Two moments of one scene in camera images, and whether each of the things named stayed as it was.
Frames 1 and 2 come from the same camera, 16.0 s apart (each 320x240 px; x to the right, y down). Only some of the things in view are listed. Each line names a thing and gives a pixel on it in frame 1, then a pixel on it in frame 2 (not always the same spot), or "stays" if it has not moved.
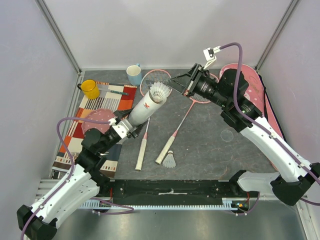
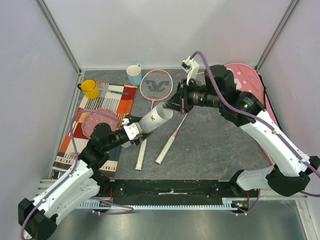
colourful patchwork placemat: (119, 98) stays
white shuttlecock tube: (144, 109) -> (155, 117)
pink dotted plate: (100, 114) stays
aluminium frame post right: (293, 2) stays
